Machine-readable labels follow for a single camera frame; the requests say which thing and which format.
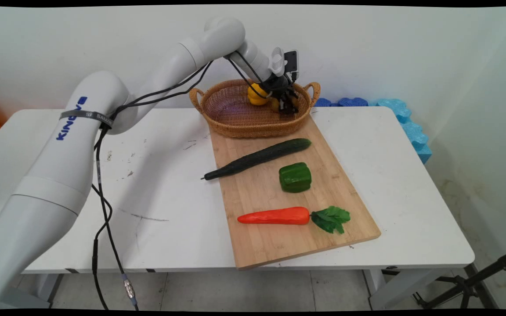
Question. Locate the green bell pepper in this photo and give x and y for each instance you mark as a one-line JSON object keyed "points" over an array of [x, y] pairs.
{"points": [[295, 177]]}

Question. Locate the light blue foam mat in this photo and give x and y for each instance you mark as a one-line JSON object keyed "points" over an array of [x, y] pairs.
{"points": [[415, 134]]}

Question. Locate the yellow bell pepper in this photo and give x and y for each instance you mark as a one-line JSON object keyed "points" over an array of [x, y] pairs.
{"points": [[256, 94]]}

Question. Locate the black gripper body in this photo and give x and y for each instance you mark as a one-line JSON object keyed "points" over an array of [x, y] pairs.
{"points": [[279, 84]]}

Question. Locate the small orange-yellow fruit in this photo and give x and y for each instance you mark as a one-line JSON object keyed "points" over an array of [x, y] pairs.
{"points": [[275, 104]]}

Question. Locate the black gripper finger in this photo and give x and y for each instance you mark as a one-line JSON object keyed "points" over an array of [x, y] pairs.
{"points": [[286, 107], [294, 97]]}

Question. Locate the orange carrot with green leaves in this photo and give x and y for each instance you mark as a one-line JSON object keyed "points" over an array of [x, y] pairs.
{"points": [[275, 216]]}

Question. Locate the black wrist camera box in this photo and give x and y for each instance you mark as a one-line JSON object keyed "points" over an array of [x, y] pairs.
{"points": [[291, 65]]}

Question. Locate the white ribbed camera mount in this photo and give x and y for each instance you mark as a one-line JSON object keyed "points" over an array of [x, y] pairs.
{"points": [[277, 61]]}

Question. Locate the dark green cucumber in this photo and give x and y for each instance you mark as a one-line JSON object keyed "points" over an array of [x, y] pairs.
{"points": [[257, 159]]}

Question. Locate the white table leg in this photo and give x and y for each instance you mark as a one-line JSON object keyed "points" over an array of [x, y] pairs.
{"points": [[50, 287], [393, 289]]}

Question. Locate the black tripod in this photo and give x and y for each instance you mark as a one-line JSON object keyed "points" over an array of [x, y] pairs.
{"points": [[468, 285]]}

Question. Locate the wooden cutting board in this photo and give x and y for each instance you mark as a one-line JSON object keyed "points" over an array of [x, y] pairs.
{"points": [[279, 245]]}

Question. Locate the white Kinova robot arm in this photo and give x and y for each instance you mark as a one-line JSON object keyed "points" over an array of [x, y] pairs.
{"points": [[59, 166]]}

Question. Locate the dark blue foam piece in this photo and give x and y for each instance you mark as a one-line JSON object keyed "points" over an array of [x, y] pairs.
{"points": [[352, 102], [322, 102]]}

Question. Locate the woven wicker basket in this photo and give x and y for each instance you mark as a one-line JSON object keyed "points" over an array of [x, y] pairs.
{"points": [[235, 118]]}

